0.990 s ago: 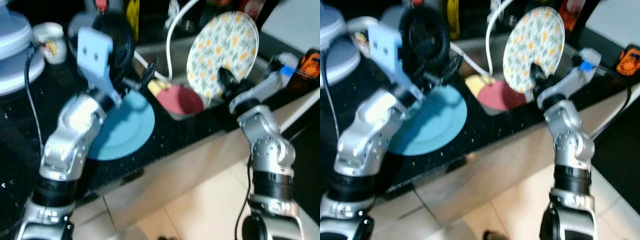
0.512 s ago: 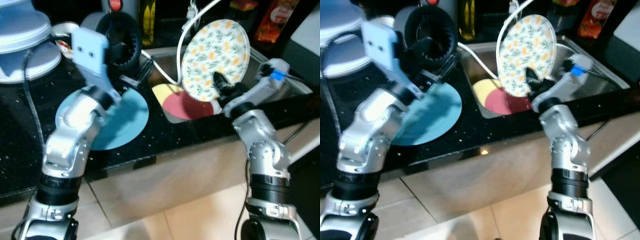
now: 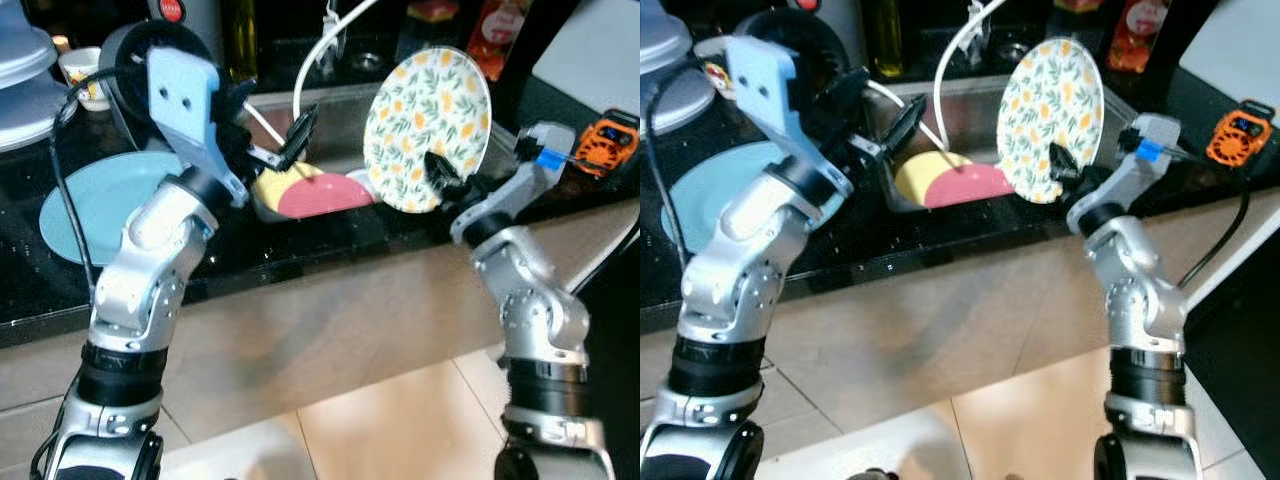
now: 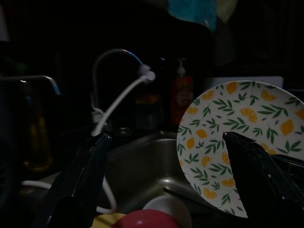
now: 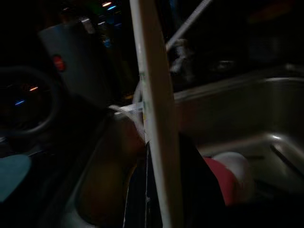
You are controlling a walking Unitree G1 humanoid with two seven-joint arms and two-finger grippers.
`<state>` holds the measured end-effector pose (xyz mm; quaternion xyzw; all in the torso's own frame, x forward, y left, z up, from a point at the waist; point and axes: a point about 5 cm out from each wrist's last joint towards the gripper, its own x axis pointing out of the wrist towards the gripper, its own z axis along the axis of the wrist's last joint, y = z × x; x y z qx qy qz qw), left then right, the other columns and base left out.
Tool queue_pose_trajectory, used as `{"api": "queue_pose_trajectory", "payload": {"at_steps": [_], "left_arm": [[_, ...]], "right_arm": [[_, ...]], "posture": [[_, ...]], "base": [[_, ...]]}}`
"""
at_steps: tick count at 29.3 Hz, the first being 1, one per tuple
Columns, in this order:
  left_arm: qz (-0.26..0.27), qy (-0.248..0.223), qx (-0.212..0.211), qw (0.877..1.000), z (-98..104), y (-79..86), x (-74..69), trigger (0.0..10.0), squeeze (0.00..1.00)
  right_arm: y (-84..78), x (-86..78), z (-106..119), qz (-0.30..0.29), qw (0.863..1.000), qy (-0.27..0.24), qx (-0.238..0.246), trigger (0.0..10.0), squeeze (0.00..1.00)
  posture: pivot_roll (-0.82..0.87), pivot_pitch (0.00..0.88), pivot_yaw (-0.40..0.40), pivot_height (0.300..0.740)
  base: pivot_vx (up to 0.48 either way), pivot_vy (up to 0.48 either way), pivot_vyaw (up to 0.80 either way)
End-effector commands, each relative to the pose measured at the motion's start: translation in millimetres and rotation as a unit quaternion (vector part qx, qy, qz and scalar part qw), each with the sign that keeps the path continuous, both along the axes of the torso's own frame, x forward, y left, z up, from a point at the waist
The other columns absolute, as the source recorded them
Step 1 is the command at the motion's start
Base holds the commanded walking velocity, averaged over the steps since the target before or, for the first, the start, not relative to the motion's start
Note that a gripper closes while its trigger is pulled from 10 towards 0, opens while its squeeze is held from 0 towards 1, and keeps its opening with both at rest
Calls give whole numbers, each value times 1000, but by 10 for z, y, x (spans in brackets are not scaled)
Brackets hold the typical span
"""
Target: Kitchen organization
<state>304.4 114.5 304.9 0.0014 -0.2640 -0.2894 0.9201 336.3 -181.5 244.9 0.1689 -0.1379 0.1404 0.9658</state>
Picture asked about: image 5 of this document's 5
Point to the grey appliance with red button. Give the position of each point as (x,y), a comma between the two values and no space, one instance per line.
(78,59)

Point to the black round pan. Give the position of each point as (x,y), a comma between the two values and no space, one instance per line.
(53,102)

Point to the steel kitchen sink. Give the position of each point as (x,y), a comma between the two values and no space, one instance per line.
(237,114)

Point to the cream board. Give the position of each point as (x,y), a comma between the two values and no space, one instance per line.
(159,107)

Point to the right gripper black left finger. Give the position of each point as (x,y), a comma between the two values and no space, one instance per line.
(142,202)

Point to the blue round plate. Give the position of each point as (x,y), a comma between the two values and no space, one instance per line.
(14,178)

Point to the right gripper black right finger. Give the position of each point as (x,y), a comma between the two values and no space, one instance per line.
(199,190)

